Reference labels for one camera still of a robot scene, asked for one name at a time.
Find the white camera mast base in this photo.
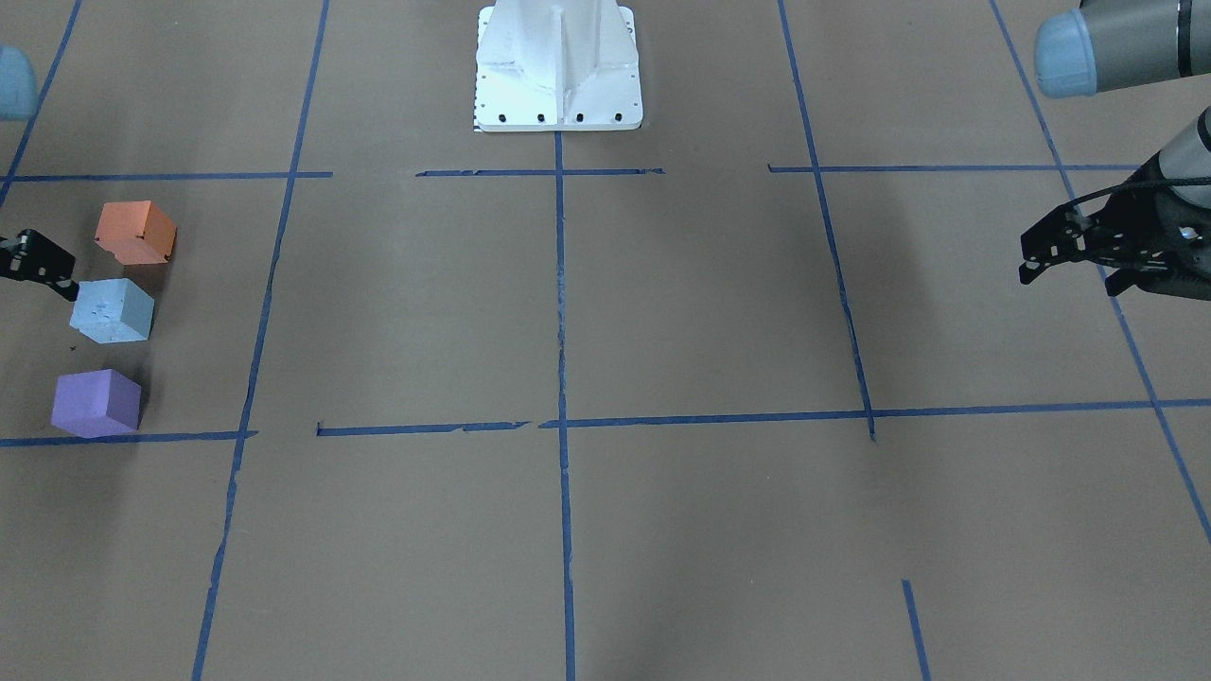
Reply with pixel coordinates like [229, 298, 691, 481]
[474, 1, 644, 133]

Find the purple foam block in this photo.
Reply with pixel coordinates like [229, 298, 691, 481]
[48, 368, 142, 439]

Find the light blue foam block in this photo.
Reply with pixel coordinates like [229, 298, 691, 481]
[69, 277, 155, 344]

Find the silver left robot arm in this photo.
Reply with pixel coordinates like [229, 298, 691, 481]
[1018, 1, 1210, 301]

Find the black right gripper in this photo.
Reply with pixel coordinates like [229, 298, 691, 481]
[1, 229, 79, 303]

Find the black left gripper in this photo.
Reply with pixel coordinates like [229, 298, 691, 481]
[1018, 158, 1210, 301]

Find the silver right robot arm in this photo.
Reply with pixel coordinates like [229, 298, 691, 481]
[1, 44, 79, 303]

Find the orange foam block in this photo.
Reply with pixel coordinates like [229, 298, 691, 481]
[94, 200, 177, 267]

